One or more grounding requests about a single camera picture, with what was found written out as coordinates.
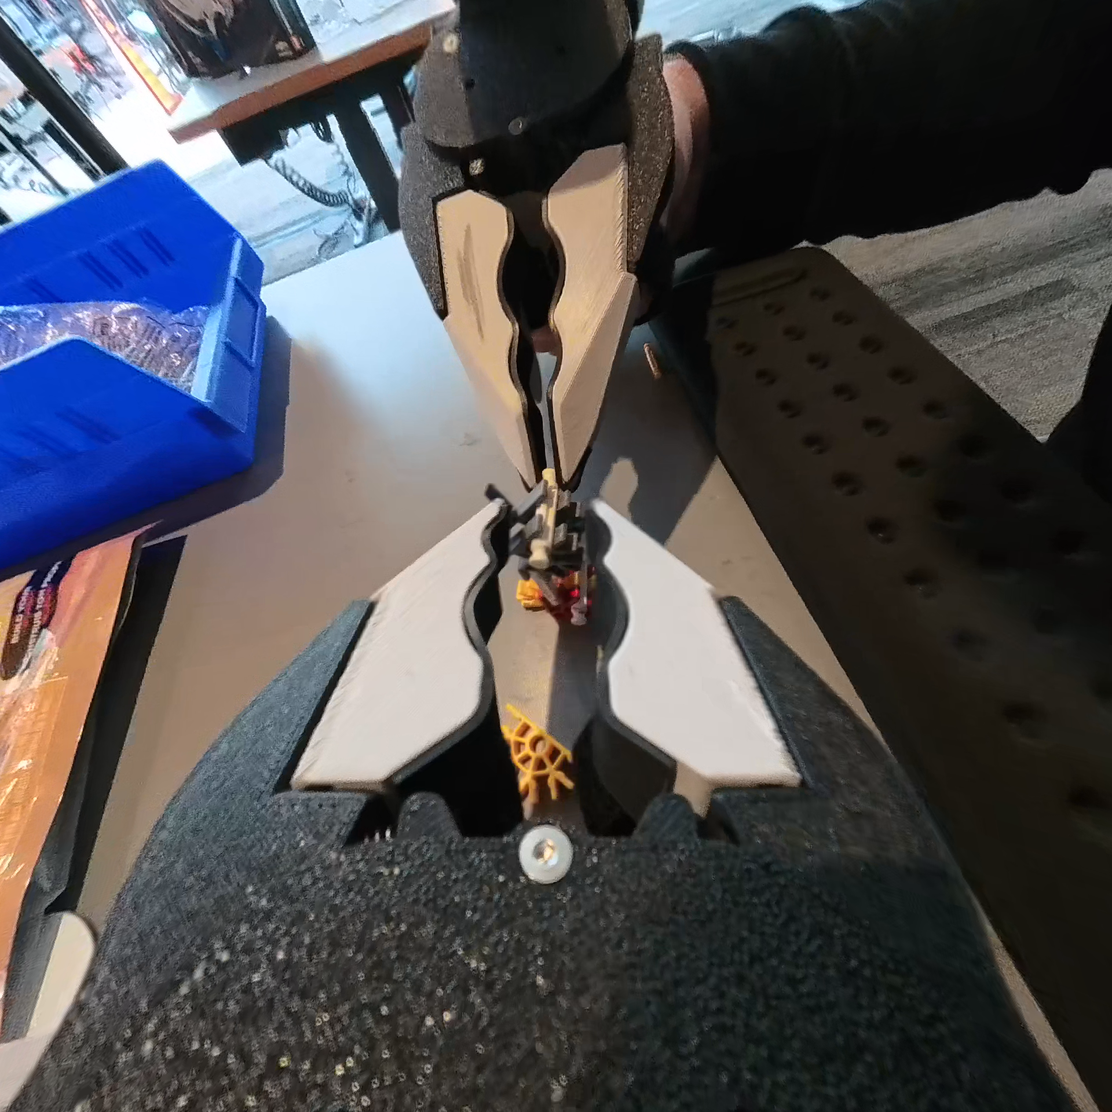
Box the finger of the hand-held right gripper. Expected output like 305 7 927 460
433 191 542 488
543 142 643 485

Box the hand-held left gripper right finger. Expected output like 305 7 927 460
584 500 802 822

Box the black slanted pole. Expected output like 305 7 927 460
0 12 132 177

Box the white rounded board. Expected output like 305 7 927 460
0 911 98 1112

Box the dark printed box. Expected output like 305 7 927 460
143 0 316 79

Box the small toy building assembly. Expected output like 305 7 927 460
485 467 603 625

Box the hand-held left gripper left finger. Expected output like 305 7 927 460
289 500 511 794

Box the blue plastic bin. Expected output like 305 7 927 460
0 159 268 576

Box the yellow fan connector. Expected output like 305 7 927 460
502 704 577 798

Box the person's right hand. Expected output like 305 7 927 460
666 59 711 264

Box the orange printed packet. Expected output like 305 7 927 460
0 522 162 983

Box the black perforated pad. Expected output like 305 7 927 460
652 245 1112 1112

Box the coiled black cable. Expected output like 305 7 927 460
264 131 388 214

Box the wooden desk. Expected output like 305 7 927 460
168 25 436 234

